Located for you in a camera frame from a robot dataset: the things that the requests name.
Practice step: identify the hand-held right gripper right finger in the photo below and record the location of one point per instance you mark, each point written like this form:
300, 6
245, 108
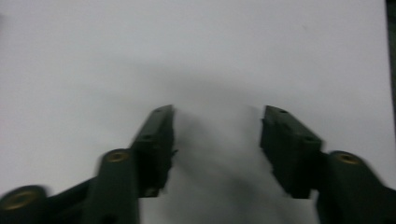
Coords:
289, 149

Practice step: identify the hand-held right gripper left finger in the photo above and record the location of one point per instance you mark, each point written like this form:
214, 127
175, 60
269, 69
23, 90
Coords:
154, 149

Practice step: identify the white paper sheet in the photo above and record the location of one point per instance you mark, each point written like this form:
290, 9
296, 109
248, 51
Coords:
199, 46

